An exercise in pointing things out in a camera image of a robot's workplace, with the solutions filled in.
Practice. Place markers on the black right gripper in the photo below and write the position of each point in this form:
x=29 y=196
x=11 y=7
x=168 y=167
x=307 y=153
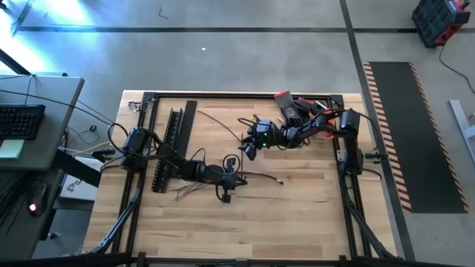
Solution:
x=265 y=133

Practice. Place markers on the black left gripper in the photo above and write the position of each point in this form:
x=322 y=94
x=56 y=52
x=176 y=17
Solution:
x=223 y=180

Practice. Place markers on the black duct cover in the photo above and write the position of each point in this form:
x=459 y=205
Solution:
x=188 y=122

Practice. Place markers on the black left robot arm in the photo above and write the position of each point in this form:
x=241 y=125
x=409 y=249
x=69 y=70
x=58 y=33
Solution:
x=191 y=170

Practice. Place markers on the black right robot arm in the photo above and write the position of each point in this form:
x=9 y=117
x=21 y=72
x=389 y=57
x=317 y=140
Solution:
x=308 y=128

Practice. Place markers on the grey red work glove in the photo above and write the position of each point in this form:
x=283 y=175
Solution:
x=285 y=104

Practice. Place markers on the black red work glove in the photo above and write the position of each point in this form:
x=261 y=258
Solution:
x=305 y=102

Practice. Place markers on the black tape roll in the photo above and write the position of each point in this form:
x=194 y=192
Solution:
x=315 y=107

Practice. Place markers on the black zip tie offcut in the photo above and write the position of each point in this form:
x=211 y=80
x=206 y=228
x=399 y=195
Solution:
x=162 y=14

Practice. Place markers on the white cardboard box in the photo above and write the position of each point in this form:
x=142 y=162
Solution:
x=78 y=189

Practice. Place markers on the black striped floor mat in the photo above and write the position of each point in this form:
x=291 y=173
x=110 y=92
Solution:
x=415 y=141

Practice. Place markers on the light grey desk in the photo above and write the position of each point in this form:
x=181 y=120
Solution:
x=55 y=122

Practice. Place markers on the black computer mouse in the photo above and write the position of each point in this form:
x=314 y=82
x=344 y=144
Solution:
x=37 y=196

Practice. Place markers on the grey metal beam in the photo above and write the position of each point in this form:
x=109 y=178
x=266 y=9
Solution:
x=460 y=118

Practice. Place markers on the black keyboard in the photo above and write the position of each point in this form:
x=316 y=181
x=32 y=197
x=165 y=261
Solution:
x=20 y=120

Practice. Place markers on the black red tool case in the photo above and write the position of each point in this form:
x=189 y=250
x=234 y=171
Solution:
x=434 y=18

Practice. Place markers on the dark grey side desk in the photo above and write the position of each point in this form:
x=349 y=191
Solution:
x=18 y=237

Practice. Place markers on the green sticky note pad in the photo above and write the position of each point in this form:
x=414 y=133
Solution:
x=11 y=148

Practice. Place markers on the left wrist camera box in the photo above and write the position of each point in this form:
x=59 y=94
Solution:
x=231 y=162

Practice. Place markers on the black aluminium table frame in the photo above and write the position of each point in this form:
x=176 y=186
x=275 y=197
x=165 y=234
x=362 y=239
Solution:
x=241 y=95

